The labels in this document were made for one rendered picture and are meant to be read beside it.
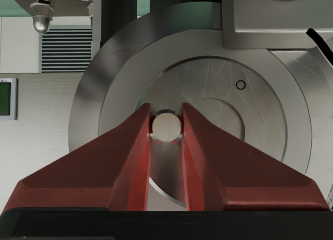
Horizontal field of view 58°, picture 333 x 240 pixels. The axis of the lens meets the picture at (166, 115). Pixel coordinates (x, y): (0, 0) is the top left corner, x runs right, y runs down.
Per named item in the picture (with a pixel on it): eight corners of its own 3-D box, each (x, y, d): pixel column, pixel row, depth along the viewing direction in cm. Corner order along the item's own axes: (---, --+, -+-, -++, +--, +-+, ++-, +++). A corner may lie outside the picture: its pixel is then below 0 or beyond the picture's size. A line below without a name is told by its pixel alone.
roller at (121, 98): (321, 41, 16) (303, 257, 16) (225, 101, 42) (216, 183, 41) (113, 15, 16) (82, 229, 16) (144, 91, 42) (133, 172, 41)
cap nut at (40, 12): (48, 2, 49) (48, 29, 48) (57, 11, 52) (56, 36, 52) (26, 2, 49) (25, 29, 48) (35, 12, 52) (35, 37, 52)
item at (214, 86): (287, 217, 14) (126, 208, 14) (271, 207, 16) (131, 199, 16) (291, 59, 15) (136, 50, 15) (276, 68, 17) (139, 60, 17)
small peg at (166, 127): (185, 145, 11) (148, 146, 11) (181, 144, 14) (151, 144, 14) (184, 108, 11) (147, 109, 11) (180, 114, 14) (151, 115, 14)
